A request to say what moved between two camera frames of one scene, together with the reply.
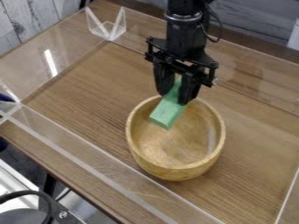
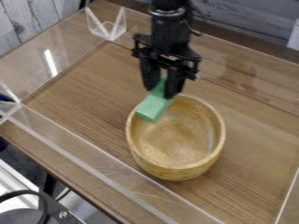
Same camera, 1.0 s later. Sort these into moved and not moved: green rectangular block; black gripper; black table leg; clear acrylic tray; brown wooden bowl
Moved: black gripper; green rectangular block
Not moved: brown wooden bowl; black table leg; clear acrylic tray
